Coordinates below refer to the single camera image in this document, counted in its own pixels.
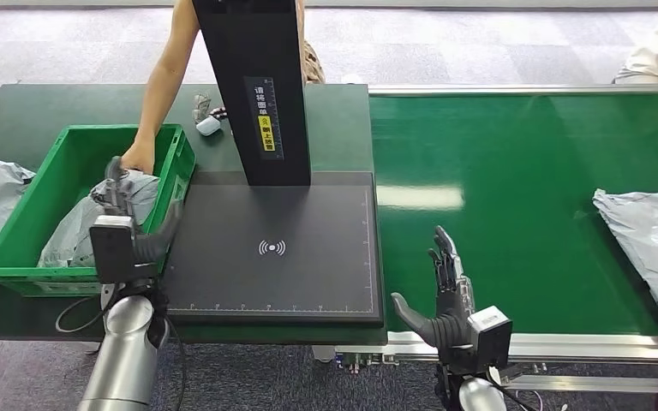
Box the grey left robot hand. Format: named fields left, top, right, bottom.
left=90, top=156, right=185, bottom=268

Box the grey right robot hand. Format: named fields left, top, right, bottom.
left=391, top=225, right=478, bottom=364

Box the grey mailer bag black print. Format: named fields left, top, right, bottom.
left=38, top=170, right=161, bottom=269

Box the conveyor connector block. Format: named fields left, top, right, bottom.
left=333, top=350, right=400, bottom=374

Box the green conveyor belt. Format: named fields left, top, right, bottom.
left=368, top=93, right=658, bottom=337

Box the person's hand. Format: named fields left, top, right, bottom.
left=120, top=139, right=158, bottom=176

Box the white crate long label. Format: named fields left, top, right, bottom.
left=33, top=281, right=103, bottom=295

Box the green plastic crate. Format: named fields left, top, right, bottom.
left=0, top=123, right=197, bottom=298

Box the white earbuds case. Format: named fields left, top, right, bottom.
left=195, top=116, right=222, bottom=137

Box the crumpled grey wrapper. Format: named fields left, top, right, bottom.
left=192, top=93, right=213, bottom=125

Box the black scanner platform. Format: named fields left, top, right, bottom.
left=161, top=171, right=386, bottom=326

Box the black yellow column label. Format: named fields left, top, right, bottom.
left=243, top=76, right=284, bottom=161

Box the dark green table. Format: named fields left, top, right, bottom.
left=0, top=83, right=388, bottom=346

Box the black scanner column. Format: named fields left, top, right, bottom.
left=191, top=0, right=312, bottom=188

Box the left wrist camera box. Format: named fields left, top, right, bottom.
left=89, top=215, right=143, bottom=285

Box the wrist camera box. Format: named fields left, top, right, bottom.
left=89, top=215, right=143, bottom=285
left=468, top=306, right=513, bottom=372

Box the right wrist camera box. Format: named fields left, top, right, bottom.
left=468, top=306, right=513, bottom=372

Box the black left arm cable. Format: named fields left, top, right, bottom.
left=54, top=283, right=188, bottom=411

